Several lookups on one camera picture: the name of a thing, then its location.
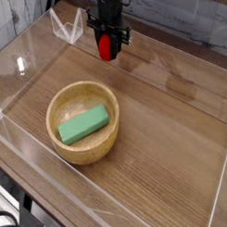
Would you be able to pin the black metal table frame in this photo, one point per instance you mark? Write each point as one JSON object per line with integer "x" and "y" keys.
{"x": 26, "y": 218}

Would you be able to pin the red plush fruit green stem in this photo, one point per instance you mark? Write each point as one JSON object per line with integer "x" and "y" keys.
{"x": 104, "y": 47}

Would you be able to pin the green rectangular block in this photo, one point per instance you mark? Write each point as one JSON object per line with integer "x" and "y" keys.
{"x": 82, "y": 125}

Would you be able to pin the wooden bowl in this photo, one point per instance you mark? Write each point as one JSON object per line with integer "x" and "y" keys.
{"x": 73, "y": 100}

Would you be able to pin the clear acrylic tray walls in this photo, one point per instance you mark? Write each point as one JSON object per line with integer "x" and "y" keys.
{"x": 168, "y": 165}

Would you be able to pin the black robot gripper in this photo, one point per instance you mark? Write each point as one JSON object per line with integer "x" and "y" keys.
{"x": 105, "y": 17}

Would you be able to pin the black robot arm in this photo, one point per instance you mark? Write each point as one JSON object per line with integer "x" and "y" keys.
{"x": 110, "y": 29}

